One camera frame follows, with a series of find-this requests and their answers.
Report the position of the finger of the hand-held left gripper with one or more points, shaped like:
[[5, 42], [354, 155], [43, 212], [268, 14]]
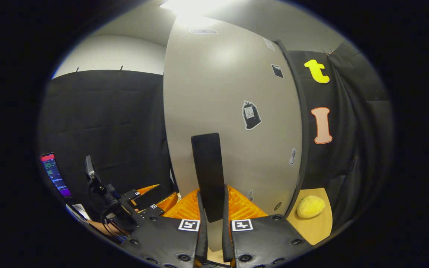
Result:
[[149, 211], [132, 195]]

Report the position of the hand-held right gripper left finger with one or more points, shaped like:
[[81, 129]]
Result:
[[202, 230]]

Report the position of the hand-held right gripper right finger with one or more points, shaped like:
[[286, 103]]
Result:
[[226, 238]]

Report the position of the dark grey cabinet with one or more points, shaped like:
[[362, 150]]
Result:
[[304, 141]]

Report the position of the light grey cabinet door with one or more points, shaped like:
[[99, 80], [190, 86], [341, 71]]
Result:
[[218, 93]]

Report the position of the computer screen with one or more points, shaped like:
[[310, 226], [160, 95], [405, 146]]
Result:
[[54, 175]]

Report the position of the black backdrop cloth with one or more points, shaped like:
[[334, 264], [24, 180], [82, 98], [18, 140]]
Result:
[[106, 119]]

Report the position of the yellow sponge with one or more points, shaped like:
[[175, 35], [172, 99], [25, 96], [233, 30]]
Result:
[[310, 207]]

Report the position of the large ceiling light panel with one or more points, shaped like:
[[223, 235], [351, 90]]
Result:
[[196, 6]]

